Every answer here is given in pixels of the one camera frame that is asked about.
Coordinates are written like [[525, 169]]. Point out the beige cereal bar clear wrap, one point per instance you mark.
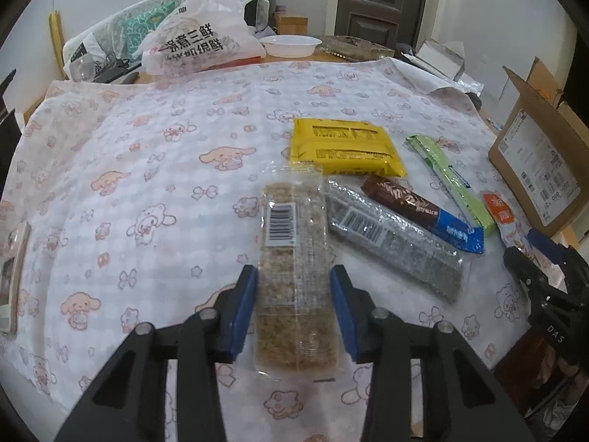
[[299, 285]]

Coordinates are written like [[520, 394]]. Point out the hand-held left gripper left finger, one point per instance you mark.
[[241, 313]]

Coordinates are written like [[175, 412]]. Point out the dark sesame bar clear wrap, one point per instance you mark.
[[405, 248]]

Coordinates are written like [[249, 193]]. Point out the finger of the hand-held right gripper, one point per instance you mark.
[[524, 269], [547, 244]]

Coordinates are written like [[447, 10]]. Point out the black laptop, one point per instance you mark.
[[115, 68]]

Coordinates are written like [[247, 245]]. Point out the green snack stick packet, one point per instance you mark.
[[441, 170]]

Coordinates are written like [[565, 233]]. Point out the small brown cardboard box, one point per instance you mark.
[[291, 24]]

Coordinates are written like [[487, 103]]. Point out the yellow rolled mat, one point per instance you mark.
[[56, 41]]

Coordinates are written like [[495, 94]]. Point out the white plastic bowl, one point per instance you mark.
[[290, 46]]

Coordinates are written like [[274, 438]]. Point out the white tree print cushion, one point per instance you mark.
[[87, 50]]

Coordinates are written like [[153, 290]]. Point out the clear wine glass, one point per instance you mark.
[[82, 69]]

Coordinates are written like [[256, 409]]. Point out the white printed plastic bag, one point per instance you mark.
[[198, 41]]

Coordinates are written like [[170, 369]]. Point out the light wooden frame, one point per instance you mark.
[[22, 285]]

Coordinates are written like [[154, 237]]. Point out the white red snack packet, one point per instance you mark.
[[501, 216]]

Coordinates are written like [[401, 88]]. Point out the printed pink white tablecloth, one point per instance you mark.
[[138, 193]]

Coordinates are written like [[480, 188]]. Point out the dark brown door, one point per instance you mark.
[[382, 4]]

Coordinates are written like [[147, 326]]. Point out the teal patterned cushion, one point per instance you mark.
[[142, 25]]

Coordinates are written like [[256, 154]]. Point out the glass tray with nuts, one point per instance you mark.
[[354, 47]]

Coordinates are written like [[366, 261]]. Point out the yellow orange snack packet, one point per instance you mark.
[[345, 147]]

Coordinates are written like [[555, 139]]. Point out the white paper box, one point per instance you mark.
[[441, 62]]

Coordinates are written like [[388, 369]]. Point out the brown blue chocolate bar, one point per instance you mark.
[[414, 202]]

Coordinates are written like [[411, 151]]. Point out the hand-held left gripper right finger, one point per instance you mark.
[[344, 313]]

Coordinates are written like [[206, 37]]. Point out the white black leaf cushion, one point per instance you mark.
[[262, 9]]

